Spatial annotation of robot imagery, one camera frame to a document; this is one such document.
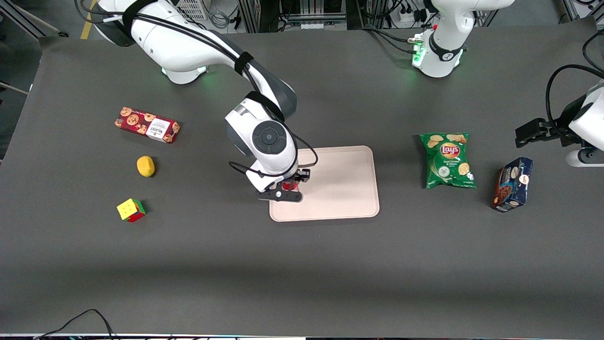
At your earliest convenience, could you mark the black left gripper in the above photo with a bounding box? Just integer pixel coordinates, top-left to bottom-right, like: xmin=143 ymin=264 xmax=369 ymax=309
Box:
xmin=515 ymin=100 xmax=586 ymax=149

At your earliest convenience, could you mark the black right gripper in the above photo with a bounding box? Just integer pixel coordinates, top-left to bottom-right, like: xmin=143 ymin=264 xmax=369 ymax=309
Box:
xmin=277 ymin=168 xmax=311 ymax=192

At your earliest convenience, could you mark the beige plastic tray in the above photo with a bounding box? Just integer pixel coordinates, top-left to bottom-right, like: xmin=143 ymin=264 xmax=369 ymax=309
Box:
xmin=269 ymin=145 xmax=380 ymax=222

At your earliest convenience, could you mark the dark blue cookie box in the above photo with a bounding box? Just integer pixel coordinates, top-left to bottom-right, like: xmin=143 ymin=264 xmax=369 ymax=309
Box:
xmin=490 ymin=157 xmax=534 ymax=213

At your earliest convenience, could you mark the green lay's chips bag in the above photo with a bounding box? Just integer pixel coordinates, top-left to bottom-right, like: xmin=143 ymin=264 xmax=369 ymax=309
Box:
xmin=419 ymin=132 xmax=477 ymax=190

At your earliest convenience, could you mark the yellow lemon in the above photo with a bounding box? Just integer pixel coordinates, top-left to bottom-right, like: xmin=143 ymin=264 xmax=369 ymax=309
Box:
xmin=136 ymin=155 xmax=156 ymax=178

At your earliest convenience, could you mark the red cookie box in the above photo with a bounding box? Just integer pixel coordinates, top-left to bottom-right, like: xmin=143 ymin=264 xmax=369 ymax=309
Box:
xmin=114 ymin=107 xmax=181 ymax=144

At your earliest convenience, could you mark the rubik's cube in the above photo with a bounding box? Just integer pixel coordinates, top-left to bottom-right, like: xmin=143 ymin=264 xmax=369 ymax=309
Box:
xmin=117 ymin=198 xmax=147 ymax=223

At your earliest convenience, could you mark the white power strip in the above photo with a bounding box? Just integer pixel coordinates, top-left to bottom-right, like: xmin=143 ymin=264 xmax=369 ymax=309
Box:
xmin=398 ymin=7 xmax=428 ymax=24

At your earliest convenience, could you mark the white vented box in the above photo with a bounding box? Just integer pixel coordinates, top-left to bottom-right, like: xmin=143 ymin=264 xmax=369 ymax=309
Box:
xmin=178 ymin=0 xmax=209 ymax=21

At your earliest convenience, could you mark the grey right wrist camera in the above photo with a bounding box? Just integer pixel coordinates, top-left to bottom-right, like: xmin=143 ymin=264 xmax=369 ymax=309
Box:
xmin=257 ymin=188 xmax=303 ymax=204

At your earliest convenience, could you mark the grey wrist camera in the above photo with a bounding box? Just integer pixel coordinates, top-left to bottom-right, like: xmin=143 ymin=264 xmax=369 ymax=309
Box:
xmin=257 ymin=188 xmax=303 ymax=204
xmin=566 ymin=147 xmax=604 ymax=168

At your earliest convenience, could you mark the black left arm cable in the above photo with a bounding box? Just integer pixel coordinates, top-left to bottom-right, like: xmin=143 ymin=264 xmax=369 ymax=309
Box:
xmin=545 ymin=64 xmax=604 ymax=138

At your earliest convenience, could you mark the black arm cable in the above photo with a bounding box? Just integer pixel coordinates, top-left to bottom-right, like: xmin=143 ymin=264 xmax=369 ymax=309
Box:
xmin=545 ymin=64 xmax=604 ymax=138
xmin=75 ymin=0 xmax=319 ymax=179

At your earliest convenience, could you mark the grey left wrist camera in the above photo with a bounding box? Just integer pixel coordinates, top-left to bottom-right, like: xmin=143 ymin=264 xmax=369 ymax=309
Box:
xmin=566 ymin=147 xmax=604 ymax=168

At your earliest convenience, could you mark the black looped cable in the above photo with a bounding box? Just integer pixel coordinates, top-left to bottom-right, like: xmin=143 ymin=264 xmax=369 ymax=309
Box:
xmin=582 ymin=28 xmax=604 ymax=74

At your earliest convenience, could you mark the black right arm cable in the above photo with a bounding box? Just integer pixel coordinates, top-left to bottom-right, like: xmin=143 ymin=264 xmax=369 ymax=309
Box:
xmin=75 ymin=0 xmax=319 ymax=179

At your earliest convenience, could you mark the grey coiled cable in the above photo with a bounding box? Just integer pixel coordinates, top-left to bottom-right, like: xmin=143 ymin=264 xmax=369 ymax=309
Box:
xmin=209 ymin=8 xmax=232 ymax=30

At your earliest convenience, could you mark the black cable at table edge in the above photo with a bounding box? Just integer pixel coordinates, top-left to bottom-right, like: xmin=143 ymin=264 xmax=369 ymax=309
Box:
xmin=33 ymin=309 xmax=116 ymax=340

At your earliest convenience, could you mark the aluminium frame rail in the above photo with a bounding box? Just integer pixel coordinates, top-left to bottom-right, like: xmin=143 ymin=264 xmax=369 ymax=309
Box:
xmin=0 ymin=0 xmax=69 ymax=39

